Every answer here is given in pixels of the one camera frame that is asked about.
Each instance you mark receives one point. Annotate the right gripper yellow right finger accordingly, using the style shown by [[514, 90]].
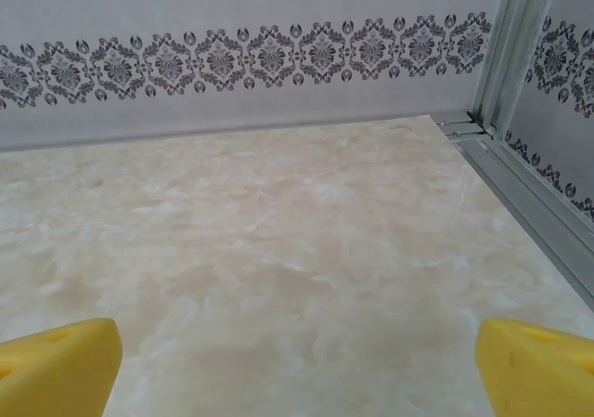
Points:
[[543, 375]]

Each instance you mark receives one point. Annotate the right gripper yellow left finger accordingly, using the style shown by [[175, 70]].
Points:
[[55, 370]]

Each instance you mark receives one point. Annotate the aluminium side frame rail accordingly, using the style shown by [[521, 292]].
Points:
[[533, 196]]

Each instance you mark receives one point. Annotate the aluminium right rear frame post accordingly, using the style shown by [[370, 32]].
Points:
[[515, 41]]

